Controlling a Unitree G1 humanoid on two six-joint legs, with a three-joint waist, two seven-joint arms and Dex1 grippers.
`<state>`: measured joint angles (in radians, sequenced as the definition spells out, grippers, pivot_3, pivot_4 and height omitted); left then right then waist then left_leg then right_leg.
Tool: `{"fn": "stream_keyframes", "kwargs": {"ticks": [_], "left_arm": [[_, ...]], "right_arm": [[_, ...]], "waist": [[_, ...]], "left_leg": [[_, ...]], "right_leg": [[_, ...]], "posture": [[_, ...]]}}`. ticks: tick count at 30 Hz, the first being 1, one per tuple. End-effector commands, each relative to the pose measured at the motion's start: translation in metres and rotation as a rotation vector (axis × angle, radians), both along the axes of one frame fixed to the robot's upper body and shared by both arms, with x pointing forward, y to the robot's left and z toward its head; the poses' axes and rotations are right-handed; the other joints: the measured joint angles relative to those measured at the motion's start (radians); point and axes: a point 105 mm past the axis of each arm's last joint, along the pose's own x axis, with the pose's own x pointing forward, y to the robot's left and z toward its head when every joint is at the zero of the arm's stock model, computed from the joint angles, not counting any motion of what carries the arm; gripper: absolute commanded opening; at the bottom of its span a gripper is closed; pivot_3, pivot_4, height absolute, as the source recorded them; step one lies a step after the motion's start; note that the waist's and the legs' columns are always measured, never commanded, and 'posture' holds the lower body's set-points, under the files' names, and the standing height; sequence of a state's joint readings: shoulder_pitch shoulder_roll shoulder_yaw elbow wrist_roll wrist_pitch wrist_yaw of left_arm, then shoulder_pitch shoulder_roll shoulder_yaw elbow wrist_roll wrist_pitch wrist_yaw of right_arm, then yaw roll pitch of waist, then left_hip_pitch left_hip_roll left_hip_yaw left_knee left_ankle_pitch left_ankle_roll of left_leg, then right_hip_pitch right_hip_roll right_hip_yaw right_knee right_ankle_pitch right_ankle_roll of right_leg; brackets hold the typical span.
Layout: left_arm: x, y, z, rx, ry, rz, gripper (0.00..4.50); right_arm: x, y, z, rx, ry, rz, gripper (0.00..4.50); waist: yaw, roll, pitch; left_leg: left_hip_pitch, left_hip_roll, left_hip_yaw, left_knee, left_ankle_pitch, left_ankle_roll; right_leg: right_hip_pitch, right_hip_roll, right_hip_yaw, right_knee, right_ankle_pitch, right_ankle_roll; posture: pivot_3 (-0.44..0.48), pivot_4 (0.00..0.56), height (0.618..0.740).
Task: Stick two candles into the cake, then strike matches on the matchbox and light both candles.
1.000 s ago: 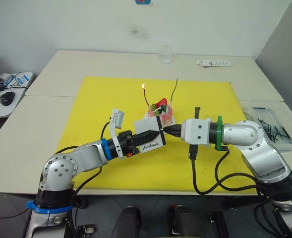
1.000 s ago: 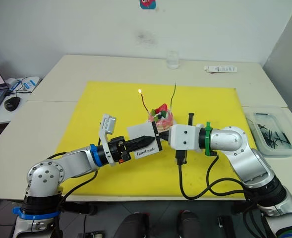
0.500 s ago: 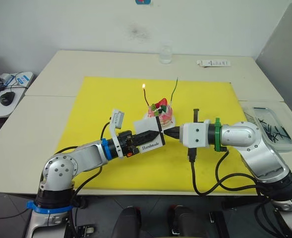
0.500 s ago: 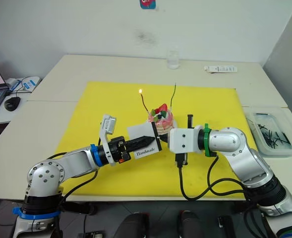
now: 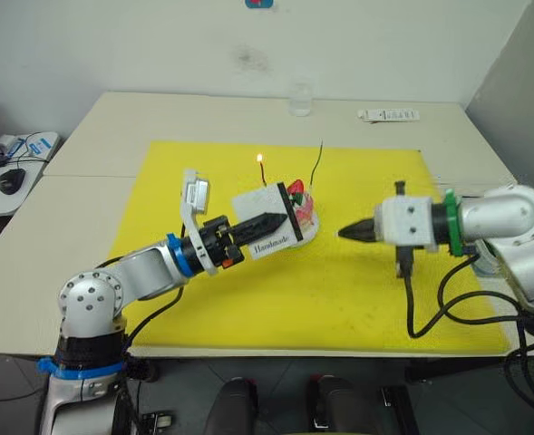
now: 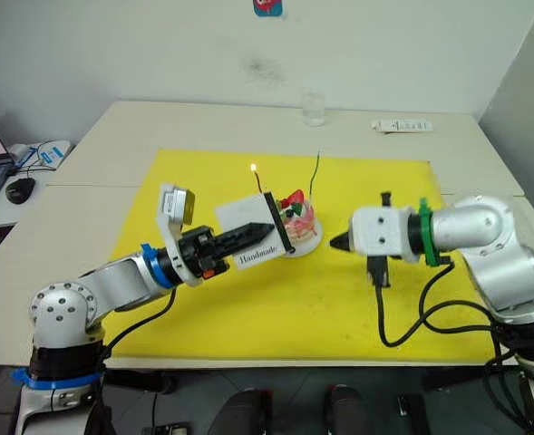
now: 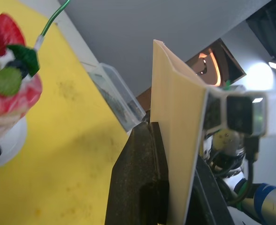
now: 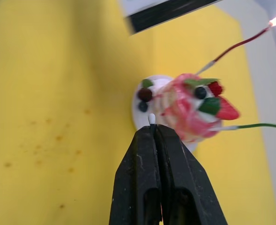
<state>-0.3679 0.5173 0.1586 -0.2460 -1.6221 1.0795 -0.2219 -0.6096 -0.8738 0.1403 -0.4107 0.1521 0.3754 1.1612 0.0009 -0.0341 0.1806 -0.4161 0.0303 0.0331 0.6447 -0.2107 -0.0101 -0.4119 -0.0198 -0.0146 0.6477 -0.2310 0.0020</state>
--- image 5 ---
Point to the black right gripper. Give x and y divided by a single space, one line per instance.
404 260

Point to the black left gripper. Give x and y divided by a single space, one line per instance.
216 244

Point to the white Handmade matchbox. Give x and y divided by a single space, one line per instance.
259 199

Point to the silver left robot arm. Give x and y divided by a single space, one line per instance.
90 296

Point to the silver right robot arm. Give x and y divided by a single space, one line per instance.
502 217

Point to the small strawberry cake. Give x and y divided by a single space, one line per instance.
307 217

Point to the thin red candle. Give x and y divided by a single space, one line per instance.
263 174

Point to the yellow table mat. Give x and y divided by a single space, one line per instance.
257 299

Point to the thin dark candle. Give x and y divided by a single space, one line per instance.
317 163

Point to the clear glass cup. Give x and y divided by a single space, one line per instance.
300 102

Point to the dark rounded shape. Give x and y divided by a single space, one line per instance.
232 408

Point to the white side table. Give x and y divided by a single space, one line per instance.
26 172

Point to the black computer mouse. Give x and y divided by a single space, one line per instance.
11 180

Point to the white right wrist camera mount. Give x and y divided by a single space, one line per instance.
404 222

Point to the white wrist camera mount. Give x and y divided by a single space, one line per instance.
404 222
197 192

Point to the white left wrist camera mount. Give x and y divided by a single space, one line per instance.
197 192

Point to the green right wrist bracket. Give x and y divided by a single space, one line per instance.
452 222

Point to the black table frame leg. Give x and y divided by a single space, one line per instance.
400 410

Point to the blue wall sticker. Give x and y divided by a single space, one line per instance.
259 3

